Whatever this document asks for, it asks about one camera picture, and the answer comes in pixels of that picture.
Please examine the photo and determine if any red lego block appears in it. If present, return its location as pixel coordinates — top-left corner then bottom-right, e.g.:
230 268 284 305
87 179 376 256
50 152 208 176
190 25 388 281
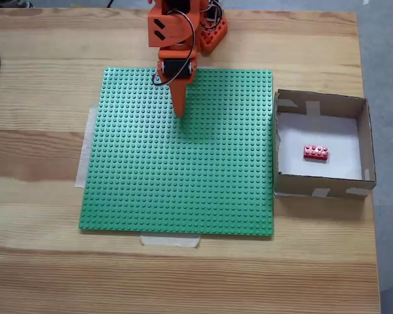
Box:
303 144 331 162

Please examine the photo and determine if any masking tape strip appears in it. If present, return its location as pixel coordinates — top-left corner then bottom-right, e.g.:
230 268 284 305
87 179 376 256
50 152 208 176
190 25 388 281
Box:
140 234 202 249
74 105 98 190

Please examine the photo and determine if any white paper box lining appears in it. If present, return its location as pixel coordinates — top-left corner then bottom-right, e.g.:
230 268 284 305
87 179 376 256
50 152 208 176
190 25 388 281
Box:
277 112 364 181

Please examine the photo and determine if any open cardboard box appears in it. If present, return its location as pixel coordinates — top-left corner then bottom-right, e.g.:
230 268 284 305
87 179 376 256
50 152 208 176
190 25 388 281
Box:
273 88 377 200

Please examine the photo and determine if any green lego baseplate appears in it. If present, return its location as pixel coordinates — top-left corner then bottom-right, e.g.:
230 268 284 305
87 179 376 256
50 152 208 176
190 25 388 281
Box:
78 67 275 241

